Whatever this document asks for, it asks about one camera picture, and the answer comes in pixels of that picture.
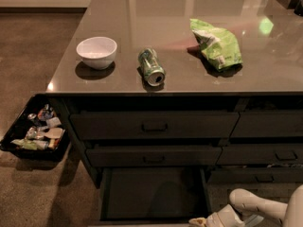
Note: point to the colourful wrapper in bin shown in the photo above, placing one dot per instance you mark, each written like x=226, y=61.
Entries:
x=47, y=112

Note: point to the green soda can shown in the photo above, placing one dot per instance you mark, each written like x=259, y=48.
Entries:
x=153, y=73

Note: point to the green chip bag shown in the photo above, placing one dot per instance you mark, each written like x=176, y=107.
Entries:
x=218, y=45

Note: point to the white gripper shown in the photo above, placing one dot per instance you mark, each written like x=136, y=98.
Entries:
x=224, y=218

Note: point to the black trash bin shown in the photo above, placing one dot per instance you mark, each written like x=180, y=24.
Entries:
x=27, y=119

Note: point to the white paper cup in bin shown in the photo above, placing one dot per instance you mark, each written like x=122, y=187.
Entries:
x=54, y=133

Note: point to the crumpled green wrapper in bin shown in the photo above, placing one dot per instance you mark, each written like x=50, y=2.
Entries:
x=30, y=144

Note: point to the white ceramic bowl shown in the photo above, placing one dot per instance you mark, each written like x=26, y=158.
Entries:
x=97, y=52

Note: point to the dark drawer cabinet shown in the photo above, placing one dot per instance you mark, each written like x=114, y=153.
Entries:
x=270, y=77

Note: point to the drawer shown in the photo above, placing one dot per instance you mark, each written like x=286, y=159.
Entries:
x=153, y=125
x=154, y=156
x=256, y=175
x=261, y=154
x=269, y=124
x=153, y=195

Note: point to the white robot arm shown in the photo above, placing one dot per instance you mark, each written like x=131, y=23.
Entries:
x=248, y=210

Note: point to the crushed can in bin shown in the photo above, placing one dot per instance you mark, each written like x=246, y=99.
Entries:
x=34, y=134

